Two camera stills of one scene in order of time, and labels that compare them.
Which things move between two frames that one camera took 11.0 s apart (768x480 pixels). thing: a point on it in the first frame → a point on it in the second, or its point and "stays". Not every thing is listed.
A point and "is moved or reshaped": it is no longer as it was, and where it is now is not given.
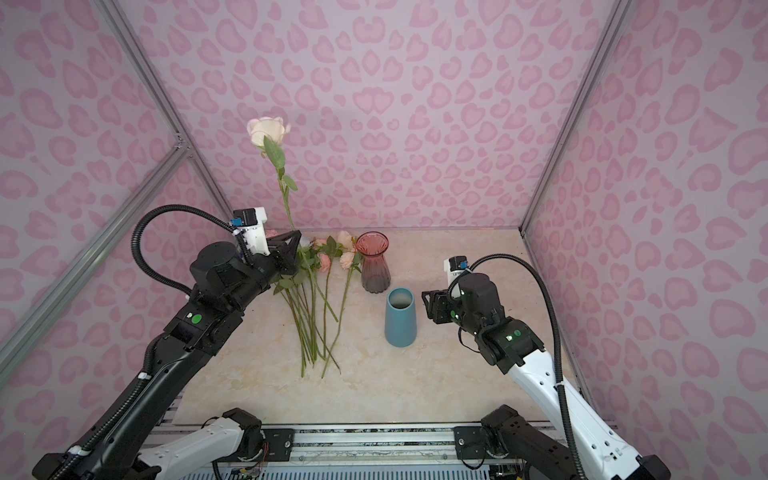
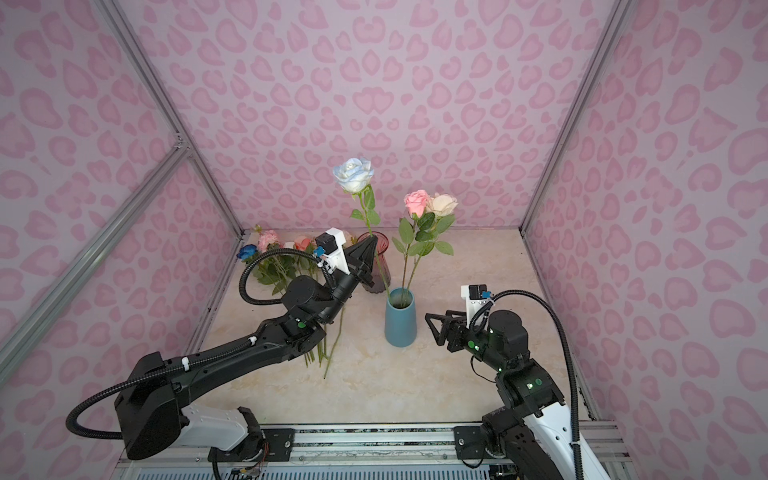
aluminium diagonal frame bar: (23, 328) stays
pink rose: (323, 261) is moved or reshaped
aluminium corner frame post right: (615, 20) stays
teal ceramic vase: (401, 318) stays
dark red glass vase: (375, 272) stays
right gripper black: (436, 309) → (450, 325)
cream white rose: (267, 133) → (436, 222)
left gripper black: (286, 264) → (356, 260)
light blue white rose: (305, 277) is moved or reshaped
